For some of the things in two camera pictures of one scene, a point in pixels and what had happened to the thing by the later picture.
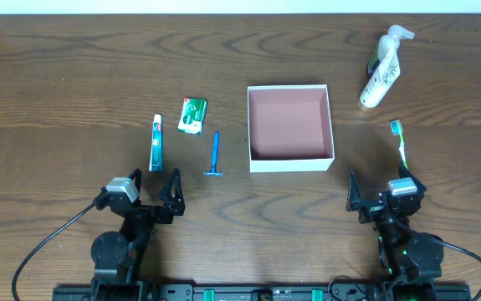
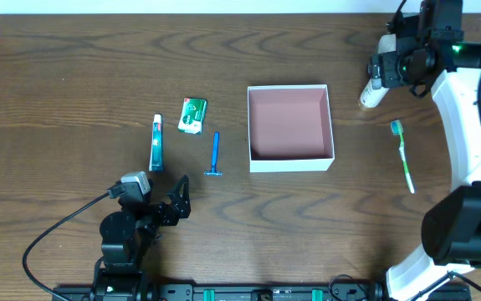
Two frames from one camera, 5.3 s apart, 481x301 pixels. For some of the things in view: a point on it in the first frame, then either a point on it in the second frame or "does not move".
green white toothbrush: x=397 y=129 does not move
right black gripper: x=379 y=209 -> x=389 y=68
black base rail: x=263 y=293 does not move
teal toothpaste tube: x=156 y=152 does not move
